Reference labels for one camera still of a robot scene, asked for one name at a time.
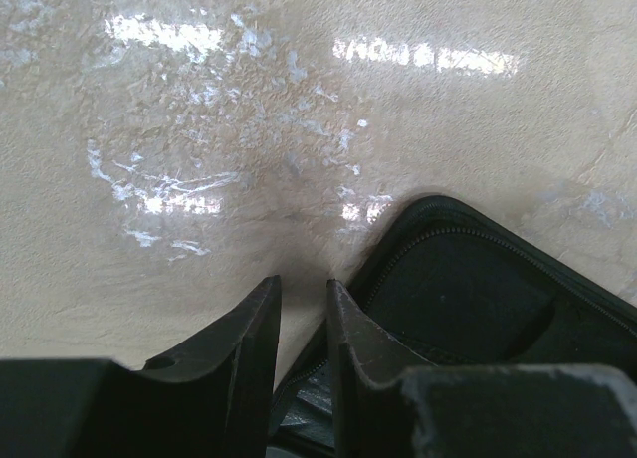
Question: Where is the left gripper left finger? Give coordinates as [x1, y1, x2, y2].
[1, 276, 282, 457]

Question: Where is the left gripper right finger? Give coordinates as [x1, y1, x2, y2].
[326, 280, 636, 457]

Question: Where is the black tool case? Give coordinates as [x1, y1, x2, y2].
[269, 196, 636, 457]

